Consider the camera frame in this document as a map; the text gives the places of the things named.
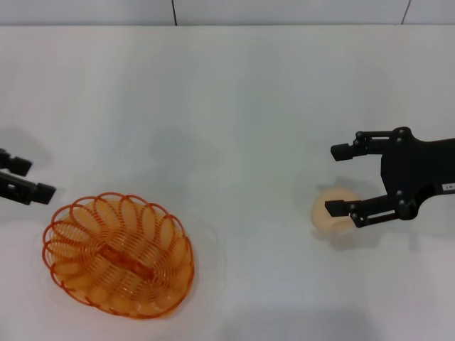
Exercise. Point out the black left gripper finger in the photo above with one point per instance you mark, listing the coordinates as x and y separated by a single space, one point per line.
16 164
28 192

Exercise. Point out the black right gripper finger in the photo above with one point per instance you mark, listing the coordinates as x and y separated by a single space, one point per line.
341 207
346 151

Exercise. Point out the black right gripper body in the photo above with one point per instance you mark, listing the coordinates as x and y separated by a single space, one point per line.
409 167

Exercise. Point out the pale cream steamed bun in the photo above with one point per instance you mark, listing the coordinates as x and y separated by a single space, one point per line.
321 213

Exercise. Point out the orange woven plastic basket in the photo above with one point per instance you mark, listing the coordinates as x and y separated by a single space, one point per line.
117 255

